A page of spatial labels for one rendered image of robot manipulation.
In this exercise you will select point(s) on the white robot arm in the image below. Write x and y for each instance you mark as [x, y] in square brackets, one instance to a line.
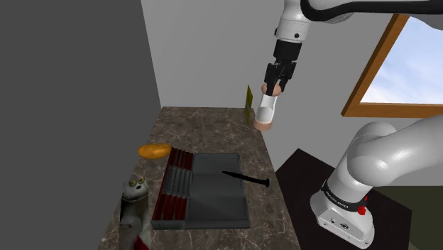
[377, 162]

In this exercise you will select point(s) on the grey frog figure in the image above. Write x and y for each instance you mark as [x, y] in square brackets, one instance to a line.
[135, 207]

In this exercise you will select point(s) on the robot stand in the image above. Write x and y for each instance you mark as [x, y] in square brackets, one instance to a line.
[301, 187]

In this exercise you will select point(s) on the grey tray with red slots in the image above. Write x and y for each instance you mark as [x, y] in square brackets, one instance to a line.
[214, 200]

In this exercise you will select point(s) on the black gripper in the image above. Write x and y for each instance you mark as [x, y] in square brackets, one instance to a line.
[287, 51]

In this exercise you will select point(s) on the olive green flat card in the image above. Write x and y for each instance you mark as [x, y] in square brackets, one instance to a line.
[248, 104]

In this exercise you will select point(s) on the wood-framed window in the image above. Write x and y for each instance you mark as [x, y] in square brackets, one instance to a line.
[408, 69]

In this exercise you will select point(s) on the white shaker with peach ends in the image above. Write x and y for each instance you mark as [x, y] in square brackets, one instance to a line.
[266, 110]

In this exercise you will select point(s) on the orange-brown potato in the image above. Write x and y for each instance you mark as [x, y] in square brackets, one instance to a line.
[154, 151]

